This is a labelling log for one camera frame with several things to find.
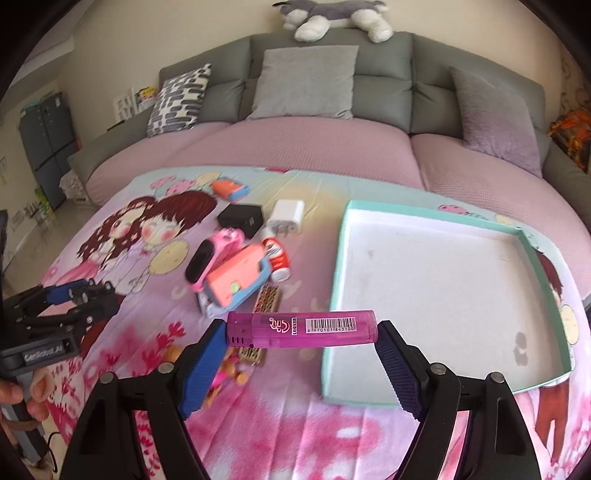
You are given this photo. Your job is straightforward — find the pink brown puppy toy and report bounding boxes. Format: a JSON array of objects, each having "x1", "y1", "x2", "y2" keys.
[{"x1": 163, "y1": 345, "x2": 253, "y2": 409}]

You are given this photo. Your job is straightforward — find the large orange blue toy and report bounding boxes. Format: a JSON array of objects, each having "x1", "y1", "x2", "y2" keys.
[{"x1": 204, "y1": 243, "x2": 270, "y2": 309}]

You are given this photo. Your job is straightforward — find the teal shallow box tray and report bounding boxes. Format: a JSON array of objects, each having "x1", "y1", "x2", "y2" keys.
[{"x1": 331, "y1": 200, "x2": 573, "y2": 393}]

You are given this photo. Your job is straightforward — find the gold patterned lighter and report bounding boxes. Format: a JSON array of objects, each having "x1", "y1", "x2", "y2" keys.
[{"x1": 252, "y1": 284, "x2": 281, "y2": 313}]

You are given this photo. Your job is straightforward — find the purple lighter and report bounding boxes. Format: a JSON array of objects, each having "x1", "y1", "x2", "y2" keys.
[{"x1": 226, "y1": 310, "x2": 378, "y2": 349}]

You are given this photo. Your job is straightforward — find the pink smartwatch black screen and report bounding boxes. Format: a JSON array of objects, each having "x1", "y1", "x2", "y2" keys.
[{"x1": 185, "y1": 228, "x2": 245, "y2": 293}]

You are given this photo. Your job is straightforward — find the red glue bottle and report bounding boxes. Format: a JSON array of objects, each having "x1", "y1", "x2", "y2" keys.
[{"x1": 262, "y1": 236, "x2": 291, "y2": 283}]

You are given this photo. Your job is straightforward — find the black power adapter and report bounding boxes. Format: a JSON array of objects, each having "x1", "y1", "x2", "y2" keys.
[{"x1": 216, "y1": 204, "x2": 264, "y2": 239}]

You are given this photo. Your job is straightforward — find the small orange blue toy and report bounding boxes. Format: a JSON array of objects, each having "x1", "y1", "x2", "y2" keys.
[{"x1": 211, "y1": 178, "x2": 249, "y2": 203}]

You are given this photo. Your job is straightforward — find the white power adapter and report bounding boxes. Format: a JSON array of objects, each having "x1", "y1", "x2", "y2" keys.
[{"x1": 266, "y1": 199, "x2": 305, "y2": 235}]

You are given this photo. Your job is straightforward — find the person's left hand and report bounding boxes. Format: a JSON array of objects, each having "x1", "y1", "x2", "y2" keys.
[{"x1": 0, "y1": 368, "x2": 56, "y2": 434}]

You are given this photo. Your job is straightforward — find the dark grey cabinet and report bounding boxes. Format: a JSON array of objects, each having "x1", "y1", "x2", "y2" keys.
[{"x1": 18, "y1": 92, "x2": 78, "y2": 210}]

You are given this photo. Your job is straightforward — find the magazines behind sofa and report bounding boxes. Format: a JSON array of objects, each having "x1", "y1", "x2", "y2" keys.
[{"x1": 113, "y1": 85, "x2": 157, "y2": 122}]

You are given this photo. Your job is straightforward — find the pink sofa cover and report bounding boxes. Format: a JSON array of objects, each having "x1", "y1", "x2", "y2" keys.
[{"x1": 74, "y1": 117, "x2": 590, "y2": 296}]

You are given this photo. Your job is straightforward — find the black white patterned pillow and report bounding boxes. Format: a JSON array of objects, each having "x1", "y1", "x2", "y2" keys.
[{"x1": 146, "y1": 63, "x2": 211, "y2": 138}]

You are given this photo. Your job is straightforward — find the grey lilac pillow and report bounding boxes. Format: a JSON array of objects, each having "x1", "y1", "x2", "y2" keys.
[{"x1": 451, "y1": 67, "x2": 542, "y2": 178}]

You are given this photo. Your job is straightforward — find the grey sofa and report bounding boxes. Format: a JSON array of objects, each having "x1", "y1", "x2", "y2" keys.
[{"x1": 67, "y1": 31, "x2": 591, "y2": 204}]

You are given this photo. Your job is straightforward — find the orange bag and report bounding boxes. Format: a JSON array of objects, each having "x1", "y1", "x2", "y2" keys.
[{"x1": 548, "y1": 108, "x2": 591, "y2": 174}]

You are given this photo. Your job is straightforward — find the light grey square pillow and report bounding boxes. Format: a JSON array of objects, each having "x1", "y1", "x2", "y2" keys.
[{"x1": 249, "y1": 45, "x2": 359, "y2": 120}]

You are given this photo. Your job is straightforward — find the grey white plush husky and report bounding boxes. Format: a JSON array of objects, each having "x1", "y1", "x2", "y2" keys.
[{"x1": 273, "y1": 0, "x2": 394, "y2": 44}]

